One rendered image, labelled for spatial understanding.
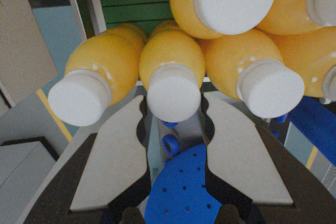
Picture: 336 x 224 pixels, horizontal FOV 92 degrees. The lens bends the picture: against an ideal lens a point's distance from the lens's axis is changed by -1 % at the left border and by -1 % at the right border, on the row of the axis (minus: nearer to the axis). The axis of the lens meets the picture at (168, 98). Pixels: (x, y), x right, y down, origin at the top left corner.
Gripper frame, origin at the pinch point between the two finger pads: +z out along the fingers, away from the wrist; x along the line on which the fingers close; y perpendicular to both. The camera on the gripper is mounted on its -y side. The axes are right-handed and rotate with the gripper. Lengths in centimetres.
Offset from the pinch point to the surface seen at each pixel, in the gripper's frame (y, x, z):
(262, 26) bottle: -3.7, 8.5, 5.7
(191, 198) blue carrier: 19.4, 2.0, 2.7
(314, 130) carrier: 38, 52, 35
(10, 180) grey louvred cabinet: 104, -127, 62
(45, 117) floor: 80, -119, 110
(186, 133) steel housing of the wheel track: 19.4, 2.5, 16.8
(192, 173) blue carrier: 19.4, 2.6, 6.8
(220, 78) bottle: 0.2, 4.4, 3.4
